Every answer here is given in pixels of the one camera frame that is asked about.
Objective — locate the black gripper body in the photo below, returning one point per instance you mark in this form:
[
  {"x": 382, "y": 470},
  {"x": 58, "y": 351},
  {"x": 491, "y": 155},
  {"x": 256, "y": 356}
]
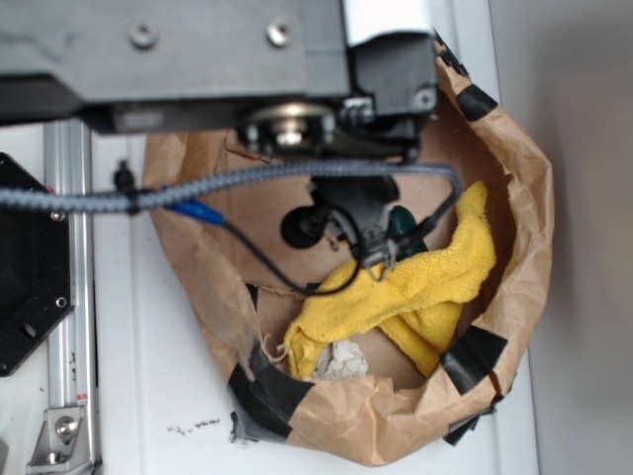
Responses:
[{"x": 354, "y": 209}]

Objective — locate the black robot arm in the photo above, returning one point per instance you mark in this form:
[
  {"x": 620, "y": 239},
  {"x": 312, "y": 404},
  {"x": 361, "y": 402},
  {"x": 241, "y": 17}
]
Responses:
[{"x": 301, "y": 79}]

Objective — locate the dark green plastic cucumber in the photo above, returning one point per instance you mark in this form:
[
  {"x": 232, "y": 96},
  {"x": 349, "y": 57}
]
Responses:
[{"x": 401, "y": 222}]

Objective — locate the yellow terry cloth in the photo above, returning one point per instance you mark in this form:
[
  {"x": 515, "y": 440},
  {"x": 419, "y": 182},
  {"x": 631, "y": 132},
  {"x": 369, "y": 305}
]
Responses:
[{"x": 417, "y": 306}]

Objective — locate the brown paper bag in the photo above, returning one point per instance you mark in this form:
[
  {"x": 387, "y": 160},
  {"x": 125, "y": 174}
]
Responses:
[{"x": 244, "y": 311}]

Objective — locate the crumpled white paper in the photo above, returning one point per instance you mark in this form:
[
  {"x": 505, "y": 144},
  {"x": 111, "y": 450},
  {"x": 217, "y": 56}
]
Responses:
[{"x": 341, "y": 359}]

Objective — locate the aluminium extrusion rail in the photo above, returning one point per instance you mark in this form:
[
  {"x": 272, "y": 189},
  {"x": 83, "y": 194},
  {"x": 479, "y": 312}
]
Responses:
[{"x": 72, "y": 347}]

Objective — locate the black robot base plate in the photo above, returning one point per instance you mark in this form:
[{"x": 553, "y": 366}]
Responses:
[{"x": 35, "y": 281}]

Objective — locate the metal corner bracket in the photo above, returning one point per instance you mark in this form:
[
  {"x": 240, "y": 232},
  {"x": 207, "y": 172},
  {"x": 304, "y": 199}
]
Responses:
[{"x": 63, "y": 443}]

